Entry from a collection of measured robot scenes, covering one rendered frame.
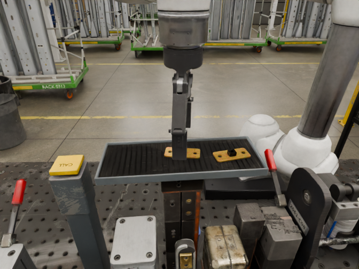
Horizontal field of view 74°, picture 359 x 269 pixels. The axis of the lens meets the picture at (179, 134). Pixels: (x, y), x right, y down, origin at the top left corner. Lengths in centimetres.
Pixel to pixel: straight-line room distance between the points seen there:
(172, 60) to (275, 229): 39
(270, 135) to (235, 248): 63
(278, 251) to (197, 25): 46
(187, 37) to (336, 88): 60
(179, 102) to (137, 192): 77
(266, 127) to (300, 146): 15
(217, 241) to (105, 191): 77
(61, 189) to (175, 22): 43
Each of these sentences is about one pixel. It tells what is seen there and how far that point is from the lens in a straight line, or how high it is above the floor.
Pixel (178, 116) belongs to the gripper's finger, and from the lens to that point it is 43.
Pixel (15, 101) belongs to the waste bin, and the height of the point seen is 46.
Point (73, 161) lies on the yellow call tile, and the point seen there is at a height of 116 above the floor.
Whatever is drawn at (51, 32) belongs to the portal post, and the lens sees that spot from 674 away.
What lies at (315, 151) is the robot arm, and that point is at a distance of 98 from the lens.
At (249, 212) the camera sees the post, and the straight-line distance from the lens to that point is 55.
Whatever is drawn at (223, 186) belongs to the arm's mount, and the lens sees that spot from 109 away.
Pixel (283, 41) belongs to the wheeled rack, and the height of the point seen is 27.
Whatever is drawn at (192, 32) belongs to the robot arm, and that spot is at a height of 144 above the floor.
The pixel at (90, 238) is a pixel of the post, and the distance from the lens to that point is 74.
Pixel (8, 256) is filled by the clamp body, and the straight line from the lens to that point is 61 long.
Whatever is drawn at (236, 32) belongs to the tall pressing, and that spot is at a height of 47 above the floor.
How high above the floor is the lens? 150
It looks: 31 degrees down
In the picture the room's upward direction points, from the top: straight up
